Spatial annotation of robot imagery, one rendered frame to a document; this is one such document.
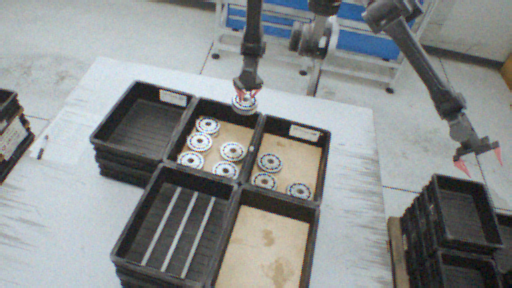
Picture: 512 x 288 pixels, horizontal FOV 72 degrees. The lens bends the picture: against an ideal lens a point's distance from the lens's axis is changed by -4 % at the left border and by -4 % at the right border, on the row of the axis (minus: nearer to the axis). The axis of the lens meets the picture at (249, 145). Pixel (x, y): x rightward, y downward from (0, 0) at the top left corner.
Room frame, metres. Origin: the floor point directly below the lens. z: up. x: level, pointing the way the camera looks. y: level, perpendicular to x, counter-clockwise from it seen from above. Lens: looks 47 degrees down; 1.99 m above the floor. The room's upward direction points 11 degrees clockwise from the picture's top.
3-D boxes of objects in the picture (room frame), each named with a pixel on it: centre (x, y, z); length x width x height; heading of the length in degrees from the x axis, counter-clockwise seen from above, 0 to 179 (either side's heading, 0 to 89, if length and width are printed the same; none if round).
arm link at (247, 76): (1.07, 0.05, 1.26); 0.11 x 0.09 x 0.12; 179
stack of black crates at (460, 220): (1.15, -1.14, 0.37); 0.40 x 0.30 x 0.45; 179
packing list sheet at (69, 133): (1.06, 0.84, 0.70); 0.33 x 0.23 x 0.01; 179
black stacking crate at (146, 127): (1.04, 0.43, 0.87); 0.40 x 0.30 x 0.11; 173
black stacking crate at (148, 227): (0.61, 0.18, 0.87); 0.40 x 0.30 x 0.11; 173
